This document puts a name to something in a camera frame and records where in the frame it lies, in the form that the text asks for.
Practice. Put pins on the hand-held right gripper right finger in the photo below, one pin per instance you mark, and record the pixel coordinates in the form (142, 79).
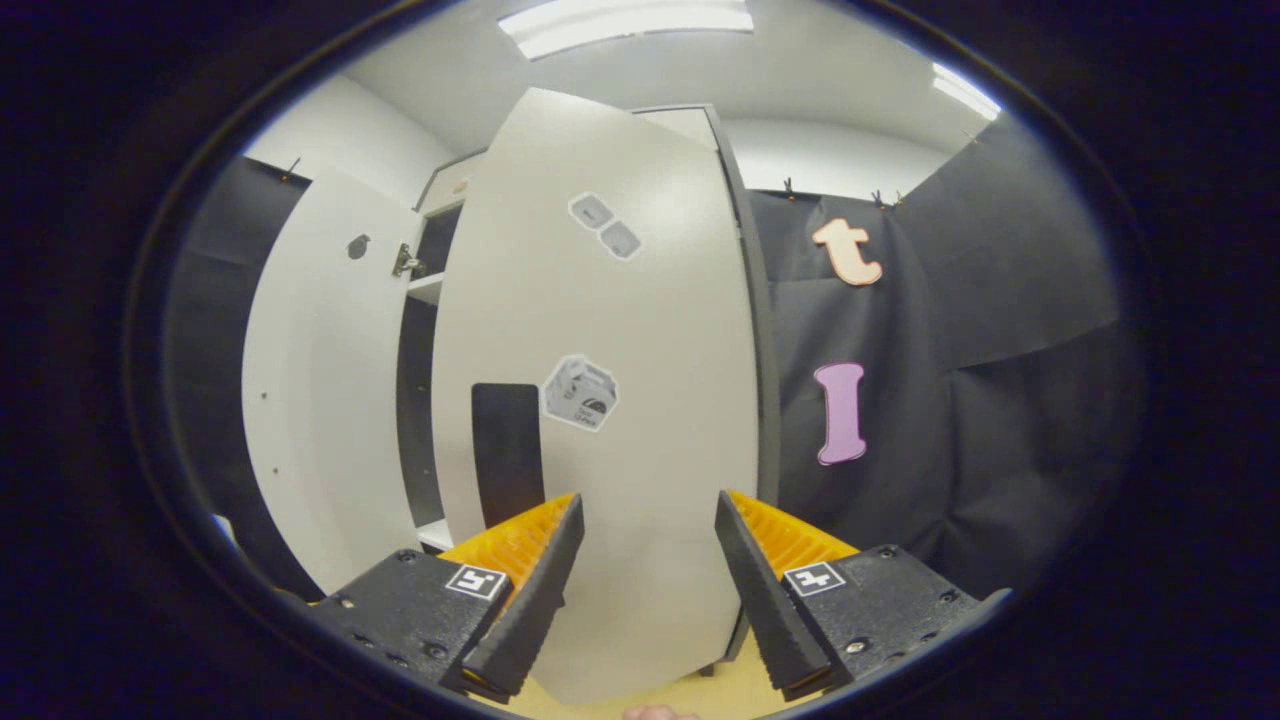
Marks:
(765, 610)

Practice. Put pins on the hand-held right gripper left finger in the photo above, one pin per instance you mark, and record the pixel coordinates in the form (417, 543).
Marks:
(535, 610)

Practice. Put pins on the grey white shoe cabinet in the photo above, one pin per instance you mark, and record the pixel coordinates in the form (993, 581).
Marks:
(768, 400)

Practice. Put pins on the grey cabinet door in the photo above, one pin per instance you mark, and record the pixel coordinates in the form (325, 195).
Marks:
(650, 350)
(320, 400)

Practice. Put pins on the black backdrop cloth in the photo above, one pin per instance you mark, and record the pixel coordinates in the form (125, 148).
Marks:
(1000, 400)

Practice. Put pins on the ceiling light panel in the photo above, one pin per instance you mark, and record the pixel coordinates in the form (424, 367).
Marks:
(625, 25)
(965, 90)

